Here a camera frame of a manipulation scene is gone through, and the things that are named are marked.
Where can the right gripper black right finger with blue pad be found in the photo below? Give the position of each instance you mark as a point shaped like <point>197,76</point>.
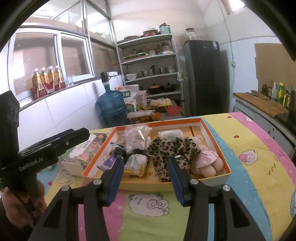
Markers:
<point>232,220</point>

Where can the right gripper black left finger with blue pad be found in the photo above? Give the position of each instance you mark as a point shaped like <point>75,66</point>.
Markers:
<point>60,220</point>

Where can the teddy bear pink dress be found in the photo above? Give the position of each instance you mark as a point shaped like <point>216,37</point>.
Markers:
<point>207,163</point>

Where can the leopard print cloth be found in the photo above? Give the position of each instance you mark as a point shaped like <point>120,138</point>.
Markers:
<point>160,150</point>

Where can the person's left hand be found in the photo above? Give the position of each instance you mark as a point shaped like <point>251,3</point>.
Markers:
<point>15,210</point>

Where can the floral tissue pack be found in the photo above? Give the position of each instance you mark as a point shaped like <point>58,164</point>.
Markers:
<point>81,155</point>

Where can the colourful cartoon quilt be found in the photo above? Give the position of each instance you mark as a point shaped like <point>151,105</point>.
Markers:
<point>262,175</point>

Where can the orange drink bottles pack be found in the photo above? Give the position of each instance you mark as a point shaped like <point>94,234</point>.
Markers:
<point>47,80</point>

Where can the white snack packet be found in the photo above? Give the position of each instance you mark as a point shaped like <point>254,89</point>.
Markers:
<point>136,165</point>

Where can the orange cardboard box tray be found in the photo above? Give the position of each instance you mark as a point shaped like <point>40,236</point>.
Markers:
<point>150,182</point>

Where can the blue water jug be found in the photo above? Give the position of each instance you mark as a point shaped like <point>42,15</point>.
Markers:
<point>111,105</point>

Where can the clear bagged plush item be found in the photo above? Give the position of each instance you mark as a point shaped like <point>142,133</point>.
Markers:
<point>137,137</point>

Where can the sliding glass window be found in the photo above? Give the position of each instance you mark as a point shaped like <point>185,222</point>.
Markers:
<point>35,48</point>

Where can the wooden counter top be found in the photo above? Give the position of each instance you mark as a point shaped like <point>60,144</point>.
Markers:
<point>263,103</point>

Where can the red plastic basin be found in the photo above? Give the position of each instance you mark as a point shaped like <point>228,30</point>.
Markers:
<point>173,110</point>

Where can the white spray bottle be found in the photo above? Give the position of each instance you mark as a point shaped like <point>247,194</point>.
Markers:
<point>274,92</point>

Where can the green yellow bottle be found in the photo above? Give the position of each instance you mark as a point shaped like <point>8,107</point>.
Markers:
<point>281,93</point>

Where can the black refrigerator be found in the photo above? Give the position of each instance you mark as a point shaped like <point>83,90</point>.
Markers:
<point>208,87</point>

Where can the grey metal shelf unit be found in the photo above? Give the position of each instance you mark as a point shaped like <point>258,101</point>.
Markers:
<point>152,62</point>

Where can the glass jar on fridge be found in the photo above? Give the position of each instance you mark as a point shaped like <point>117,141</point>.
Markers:
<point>190,33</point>

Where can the teal canister on shelf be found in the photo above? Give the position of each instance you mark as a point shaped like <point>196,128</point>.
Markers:
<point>164,28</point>

